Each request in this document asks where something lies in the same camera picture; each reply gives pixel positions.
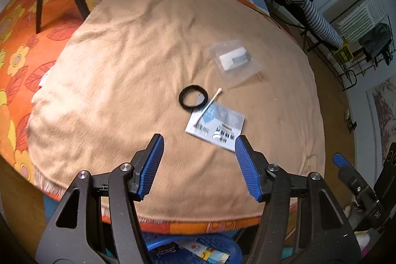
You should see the cotton swab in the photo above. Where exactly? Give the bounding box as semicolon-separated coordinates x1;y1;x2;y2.
192;88;224;128

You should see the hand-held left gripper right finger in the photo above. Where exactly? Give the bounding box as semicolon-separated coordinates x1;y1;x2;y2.
234;134;363;264

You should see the dark grey garment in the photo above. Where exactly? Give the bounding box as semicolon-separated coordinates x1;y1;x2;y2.
359;23;395;67

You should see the striped cushion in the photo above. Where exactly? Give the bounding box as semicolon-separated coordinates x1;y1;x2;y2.
301;0;344;48

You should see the white wrapper with colourful print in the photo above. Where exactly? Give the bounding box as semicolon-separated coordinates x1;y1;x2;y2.
176;241;231;263

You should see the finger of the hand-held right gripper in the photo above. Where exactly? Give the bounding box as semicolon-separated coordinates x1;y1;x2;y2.
332;153;369;194

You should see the black packet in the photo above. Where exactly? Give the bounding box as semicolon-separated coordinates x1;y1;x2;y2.
156;244;180;255

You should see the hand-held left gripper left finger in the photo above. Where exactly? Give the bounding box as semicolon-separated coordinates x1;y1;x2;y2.
34;133;165;264

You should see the orange floral tablecloth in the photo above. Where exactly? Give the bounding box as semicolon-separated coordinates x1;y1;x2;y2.
0;0;310;235

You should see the person's right hand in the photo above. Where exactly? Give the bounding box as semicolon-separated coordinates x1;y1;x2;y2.
345;202;371;252

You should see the blue plastic basket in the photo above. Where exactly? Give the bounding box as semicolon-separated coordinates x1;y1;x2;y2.
141;228;243;264

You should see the clear plastic bag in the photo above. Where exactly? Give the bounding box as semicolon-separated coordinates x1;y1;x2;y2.
209;40;263;88

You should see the small white grey card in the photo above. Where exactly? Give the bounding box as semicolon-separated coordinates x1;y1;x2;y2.
220;48;251;71

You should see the beige towel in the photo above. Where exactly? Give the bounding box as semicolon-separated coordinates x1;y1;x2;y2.
27;0;325;223

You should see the black ring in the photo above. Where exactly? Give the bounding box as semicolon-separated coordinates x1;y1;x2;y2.
179;85;208;111

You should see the white and blue sachet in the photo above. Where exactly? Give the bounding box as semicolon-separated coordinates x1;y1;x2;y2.
185;106;246;151

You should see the yellow crate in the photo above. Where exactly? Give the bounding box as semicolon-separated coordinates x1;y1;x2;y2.
334;38;353;63

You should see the floral printed cloth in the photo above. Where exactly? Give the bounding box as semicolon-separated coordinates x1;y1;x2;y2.
367;77;396;144

